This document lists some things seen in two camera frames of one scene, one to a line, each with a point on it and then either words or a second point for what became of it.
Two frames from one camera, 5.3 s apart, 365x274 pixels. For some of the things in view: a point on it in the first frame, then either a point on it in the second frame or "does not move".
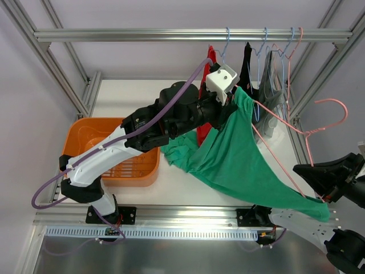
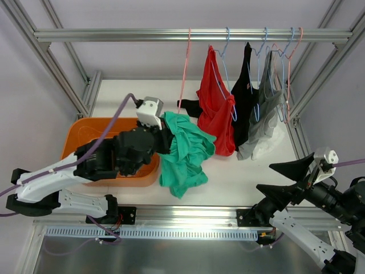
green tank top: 233,154 -> 182,165
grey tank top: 270,93 does not move
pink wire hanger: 278,160 -> 183,76
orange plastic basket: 85,133 does not move
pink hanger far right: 290,57 does not move
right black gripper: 349,178 -> 305,186
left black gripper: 220,111 -> 163,138
